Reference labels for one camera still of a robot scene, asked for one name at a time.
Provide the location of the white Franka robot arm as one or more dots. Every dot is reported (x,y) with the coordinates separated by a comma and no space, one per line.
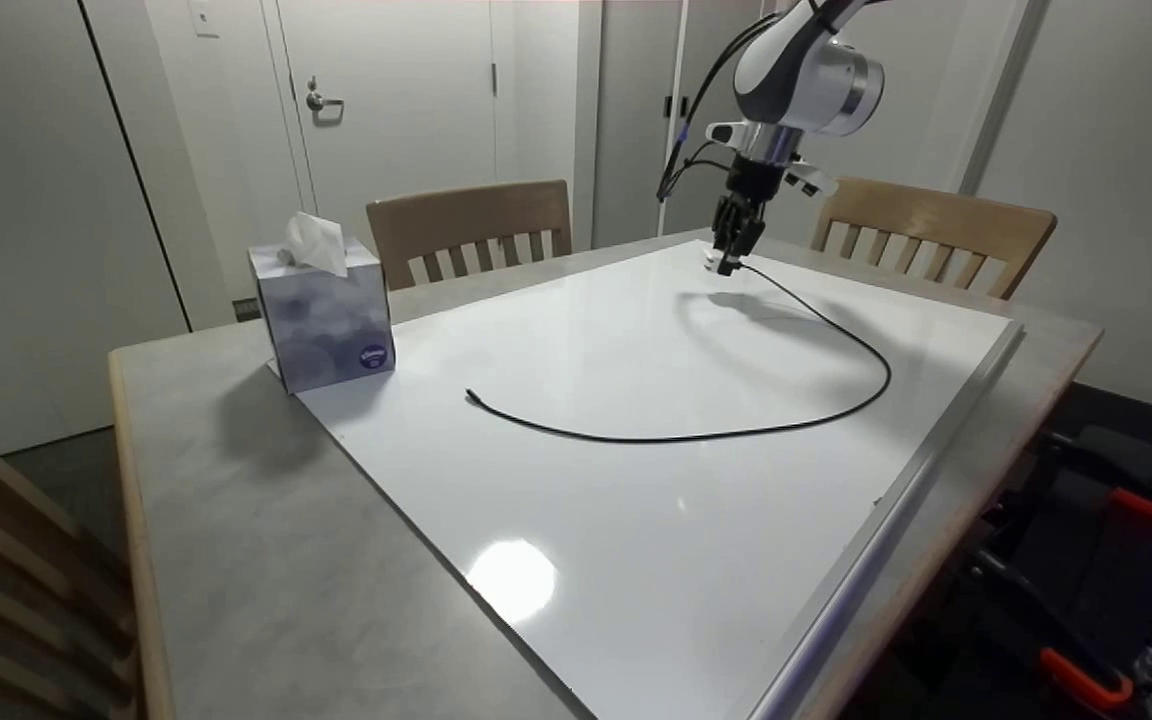
(788,60)

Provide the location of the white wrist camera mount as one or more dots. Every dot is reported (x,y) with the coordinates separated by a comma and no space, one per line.
(804,177)

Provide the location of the white whiteboard sheet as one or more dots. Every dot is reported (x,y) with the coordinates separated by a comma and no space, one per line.
(682,562)

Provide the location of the orange black bar clamp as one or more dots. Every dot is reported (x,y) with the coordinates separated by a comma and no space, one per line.
(1080,677)
(1141,507)

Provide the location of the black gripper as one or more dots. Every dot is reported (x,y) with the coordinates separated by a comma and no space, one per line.
(745,188)

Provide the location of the white room door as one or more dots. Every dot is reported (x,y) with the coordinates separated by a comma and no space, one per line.
(923,123)
(402,92)

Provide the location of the white wall light switch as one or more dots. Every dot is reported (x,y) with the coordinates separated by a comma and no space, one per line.
(206,17)

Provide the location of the purple tissue box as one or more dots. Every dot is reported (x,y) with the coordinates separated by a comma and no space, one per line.
(330,326)

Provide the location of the white tissue paper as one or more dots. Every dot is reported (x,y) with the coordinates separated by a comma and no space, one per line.
(319,240)

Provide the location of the slatted wooden chair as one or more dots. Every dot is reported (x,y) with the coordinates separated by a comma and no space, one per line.
(936,215)
(2,573)
(470,215)

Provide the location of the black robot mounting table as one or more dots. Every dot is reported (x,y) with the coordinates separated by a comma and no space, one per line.
(1108,585)

